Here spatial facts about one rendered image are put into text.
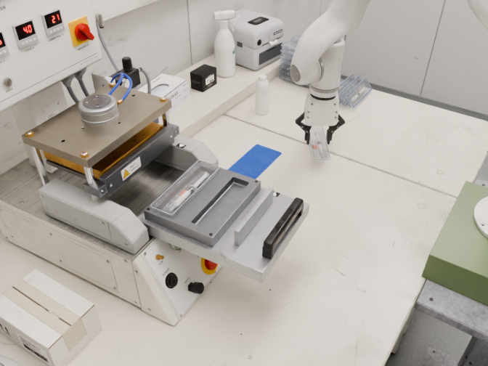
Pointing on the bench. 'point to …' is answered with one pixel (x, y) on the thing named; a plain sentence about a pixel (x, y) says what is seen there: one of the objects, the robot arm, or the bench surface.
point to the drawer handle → (282, 227)
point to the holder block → (210, 207)
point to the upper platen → (106, 155)
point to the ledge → (217, 95)
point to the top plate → (97, 123)
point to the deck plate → (150, 188)
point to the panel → (184, 263)
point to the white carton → (168, 90)
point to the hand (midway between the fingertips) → (318, 137)
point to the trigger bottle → (224, 45)
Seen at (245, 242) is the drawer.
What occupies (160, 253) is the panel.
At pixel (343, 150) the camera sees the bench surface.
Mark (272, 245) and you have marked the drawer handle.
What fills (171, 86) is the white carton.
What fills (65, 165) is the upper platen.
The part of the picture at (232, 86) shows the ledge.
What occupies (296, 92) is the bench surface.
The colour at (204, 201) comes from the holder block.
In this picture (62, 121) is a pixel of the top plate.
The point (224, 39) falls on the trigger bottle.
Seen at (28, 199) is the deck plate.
